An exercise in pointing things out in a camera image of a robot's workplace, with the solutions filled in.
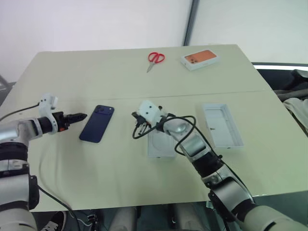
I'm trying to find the white phone box lid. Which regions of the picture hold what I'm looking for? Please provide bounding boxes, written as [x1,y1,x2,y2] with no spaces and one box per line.
[202,103,244,150]

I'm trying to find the white phone box base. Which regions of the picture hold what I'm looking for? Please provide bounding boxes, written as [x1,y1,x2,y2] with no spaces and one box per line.
[147,129,178,160]

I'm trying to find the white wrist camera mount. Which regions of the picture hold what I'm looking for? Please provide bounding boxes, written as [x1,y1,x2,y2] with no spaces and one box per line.
[39,93,59,135]
[139,99,167,128]

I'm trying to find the grey rounded shape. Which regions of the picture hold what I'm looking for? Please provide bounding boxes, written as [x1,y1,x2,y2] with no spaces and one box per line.
[112,206,138,231]
[172,204,194,231]

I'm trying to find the dark blue smartphone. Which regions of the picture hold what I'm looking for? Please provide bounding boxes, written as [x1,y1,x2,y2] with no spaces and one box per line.
[79,104,115,144]

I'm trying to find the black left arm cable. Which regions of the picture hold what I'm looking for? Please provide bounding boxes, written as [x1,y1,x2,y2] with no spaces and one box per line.
[0,103,80,231]

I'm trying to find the white box with orange phone print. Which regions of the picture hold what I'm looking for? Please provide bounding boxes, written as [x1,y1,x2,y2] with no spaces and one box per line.
[180,49,222,72]

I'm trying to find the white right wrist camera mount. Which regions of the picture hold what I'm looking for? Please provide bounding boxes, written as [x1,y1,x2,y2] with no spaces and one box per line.
[139,99,167,128]

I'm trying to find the grey metal frame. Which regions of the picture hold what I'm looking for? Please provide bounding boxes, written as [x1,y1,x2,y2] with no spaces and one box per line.
[0,74,10,92]

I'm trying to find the grey metal post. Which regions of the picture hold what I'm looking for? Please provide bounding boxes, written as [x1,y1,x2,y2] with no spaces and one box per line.
[182,0,201,46]

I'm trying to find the red handled scissors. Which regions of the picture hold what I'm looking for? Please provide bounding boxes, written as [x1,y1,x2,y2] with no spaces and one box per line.
[146,51,166,73]

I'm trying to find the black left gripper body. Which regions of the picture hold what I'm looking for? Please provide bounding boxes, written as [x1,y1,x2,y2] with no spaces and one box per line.
[53,111,70,132]

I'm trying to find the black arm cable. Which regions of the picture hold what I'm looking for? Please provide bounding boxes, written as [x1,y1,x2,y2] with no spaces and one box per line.
[0,103,80,231]
[131,115,223,161]

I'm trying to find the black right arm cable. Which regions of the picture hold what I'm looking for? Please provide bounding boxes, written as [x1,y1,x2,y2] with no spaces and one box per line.
[131,115,223,161]

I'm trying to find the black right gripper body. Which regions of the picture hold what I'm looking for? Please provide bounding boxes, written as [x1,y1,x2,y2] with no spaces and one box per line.
[131,111,148,128]

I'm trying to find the black furniture with white strip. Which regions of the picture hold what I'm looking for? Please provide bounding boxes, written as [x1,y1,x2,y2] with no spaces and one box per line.
[251,61,308,98]

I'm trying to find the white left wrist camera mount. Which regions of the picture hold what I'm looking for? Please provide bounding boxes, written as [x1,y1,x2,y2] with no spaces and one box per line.
[39,93,59,135]

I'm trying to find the beige cloth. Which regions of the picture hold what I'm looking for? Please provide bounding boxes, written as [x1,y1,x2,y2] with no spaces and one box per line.
[282,96,308,134]

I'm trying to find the black sneaker with white sole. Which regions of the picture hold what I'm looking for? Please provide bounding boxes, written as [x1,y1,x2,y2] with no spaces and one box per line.
[42,210,68,231]

